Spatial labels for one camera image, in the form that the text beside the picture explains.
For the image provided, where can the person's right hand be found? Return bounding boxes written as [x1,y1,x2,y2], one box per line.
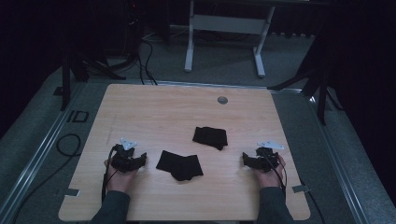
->
[253,154,287,189]

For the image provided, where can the right hand-held gripper cable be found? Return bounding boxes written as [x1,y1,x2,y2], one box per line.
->
[264,151,327,224]

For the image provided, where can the black cloth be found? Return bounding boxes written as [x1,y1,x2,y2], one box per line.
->
[191,126,229,151]
[155,149,205,182]

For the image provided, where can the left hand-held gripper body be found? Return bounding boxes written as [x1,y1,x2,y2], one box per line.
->
[110,137,138,174]

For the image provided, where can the black floor cable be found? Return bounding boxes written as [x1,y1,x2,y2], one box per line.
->
[10,133,82,220]

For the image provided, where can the person's left hand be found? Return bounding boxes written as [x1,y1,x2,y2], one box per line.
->
[104,159,140,195]

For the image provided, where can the hand-held gripper cable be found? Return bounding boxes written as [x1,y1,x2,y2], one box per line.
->
[101,145,119,203]
[264,151,327,224]

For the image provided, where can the metal floor rail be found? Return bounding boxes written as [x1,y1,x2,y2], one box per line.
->
[0,81,89,223]
[306,92,370,224]

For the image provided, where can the left hand-held gripper cable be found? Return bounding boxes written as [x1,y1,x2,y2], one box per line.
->
[101,145,119,203]

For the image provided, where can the black background cables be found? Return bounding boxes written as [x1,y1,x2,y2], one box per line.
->
[135,34,159,86]

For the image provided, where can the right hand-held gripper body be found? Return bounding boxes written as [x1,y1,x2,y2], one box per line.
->
[255,140,285,174]

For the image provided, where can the white metal desk frame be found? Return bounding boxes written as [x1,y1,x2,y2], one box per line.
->
[184,0,276,78]

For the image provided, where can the black tripod stand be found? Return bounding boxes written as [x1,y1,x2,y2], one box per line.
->
[266,27,344,126]
[60,43,127,112]

